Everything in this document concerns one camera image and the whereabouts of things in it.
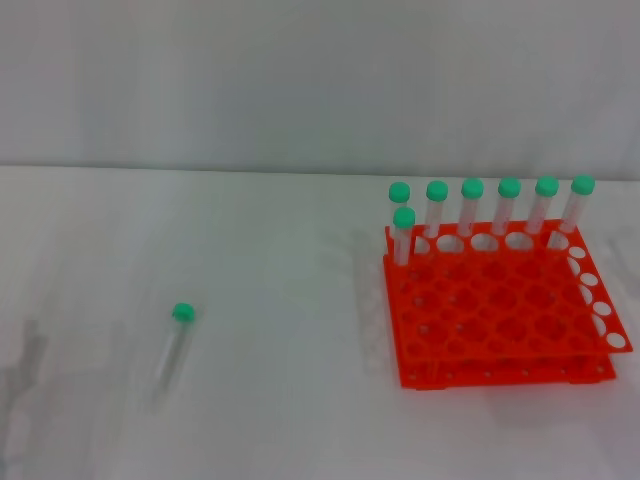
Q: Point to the green-capped clear test tube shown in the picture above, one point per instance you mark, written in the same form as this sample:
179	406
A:
582	184
509	187
400	191
472	187
436	190
404	216
546	185
183	311

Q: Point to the orange test tube rack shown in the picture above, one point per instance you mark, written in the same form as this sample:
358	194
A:
490	310

